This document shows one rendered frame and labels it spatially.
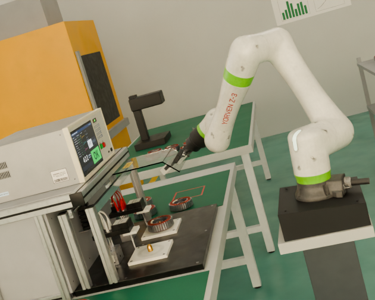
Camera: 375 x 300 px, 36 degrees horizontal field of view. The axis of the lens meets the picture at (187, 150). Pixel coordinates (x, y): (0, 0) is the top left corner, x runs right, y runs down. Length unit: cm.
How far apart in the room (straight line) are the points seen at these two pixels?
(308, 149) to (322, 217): 24
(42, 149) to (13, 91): 393
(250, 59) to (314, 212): 58
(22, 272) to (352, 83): 585
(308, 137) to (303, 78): 28
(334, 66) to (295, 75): 521
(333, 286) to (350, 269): 9
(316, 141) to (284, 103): 540
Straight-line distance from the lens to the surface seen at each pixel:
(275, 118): 745
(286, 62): 222
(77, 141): 213
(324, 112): 217
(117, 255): 223
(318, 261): 214
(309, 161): 204
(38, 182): 216
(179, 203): 270
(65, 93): 584
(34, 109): 598
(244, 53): 212
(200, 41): 738
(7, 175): 220
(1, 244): 215
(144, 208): 242
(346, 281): 218
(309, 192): 208
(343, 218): 202
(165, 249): 219
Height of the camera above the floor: 151
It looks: 11 degrees down
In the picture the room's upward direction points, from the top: 16 degrees counter-clockwise
